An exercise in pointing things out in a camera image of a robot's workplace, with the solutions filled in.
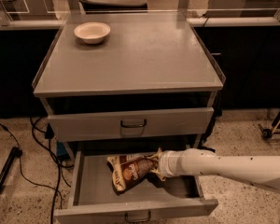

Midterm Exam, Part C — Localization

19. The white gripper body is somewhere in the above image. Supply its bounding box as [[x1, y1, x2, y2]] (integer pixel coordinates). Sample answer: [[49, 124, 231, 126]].
[[158, 150, 184, 178]]

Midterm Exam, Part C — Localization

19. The brown chip bag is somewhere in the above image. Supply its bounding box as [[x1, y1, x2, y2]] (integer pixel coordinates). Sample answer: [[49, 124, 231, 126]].
[[106, 148, 166, 193]]

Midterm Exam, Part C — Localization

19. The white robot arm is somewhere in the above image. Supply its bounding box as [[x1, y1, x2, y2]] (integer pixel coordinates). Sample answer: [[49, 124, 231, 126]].
[[158, 148, 280, 224]]

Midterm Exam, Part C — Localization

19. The grey drawer cabinet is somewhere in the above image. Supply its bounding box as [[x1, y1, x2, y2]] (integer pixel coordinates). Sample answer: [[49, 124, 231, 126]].
[[34, 12, 224, 153]]

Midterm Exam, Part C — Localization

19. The open grey middle drawer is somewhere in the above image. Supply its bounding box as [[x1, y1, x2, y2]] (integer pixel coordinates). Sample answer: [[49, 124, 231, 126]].
[[54, 146, 218, 224]]

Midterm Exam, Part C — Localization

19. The grey top drawer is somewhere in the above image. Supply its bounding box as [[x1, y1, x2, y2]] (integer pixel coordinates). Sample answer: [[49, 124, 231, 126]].
[[48, 107, 214, 142]]

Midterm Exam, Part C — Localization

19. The wheeled cart base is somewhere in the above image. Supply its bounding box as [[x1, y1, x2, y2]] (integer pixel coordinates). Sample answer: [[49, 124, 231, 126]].
[[259, 111, 280, 140]]

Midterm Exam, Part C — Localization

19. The white bowl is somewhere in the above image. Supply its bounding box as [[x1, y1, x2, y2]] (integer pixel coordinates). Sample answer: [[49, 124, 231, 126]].
[[74, 22, 111, 45]]

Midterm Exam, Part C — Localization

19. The black floor stand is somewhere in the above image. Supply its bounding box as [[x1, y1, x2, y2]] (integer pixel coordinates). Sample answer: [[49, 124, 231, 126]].
[[0, 147, 22, 192]]

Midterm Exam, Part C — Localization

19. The black cable bundle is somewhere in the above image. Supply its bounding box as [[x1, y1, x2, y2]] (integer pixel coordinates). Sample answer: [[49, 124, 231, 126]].
[[29, 116, 75, 224]]

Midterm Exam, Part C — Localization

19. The black floor cable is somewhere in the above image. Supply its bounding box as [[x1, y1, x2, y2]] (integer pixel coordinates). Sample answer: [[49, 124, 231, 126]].
[[0, 117, 63, 210]]

